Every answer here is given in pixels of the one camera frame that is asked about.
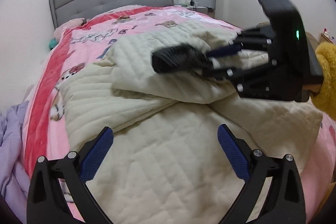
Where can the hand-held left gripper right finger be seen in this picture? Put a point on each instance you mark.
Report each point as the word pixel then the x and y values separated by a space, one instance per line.
pixel 233 153

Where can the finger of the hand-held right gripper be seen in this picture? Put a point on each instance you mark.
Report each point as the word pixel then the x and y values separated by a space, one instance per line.
pixel 249 77
pixel 252 37

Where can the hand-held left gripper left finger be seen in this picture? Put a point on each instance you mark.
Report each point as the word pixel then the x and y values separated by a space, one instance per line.
pixel 97 155

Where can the cream quilted hooded jacket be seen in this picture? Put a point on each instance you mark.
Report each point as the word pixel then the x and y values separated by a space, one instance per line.
pixel 170 161

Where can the white grey nightstand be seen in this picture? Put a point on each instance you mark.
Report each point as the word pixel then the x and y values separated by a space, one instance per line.
pixel 202 11

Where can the purple puffer jacket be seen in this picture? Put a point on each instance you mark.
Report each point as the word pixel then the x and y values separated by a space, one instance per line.
pixel 13 140

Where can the pink printed blanket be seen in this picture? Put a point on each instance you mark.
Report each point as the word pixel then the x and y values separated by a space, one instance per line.
pixel 86 37

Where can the teal plush toy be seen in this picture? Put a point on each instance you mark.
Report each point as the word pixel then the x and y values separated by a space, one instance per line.
pixel 52 43

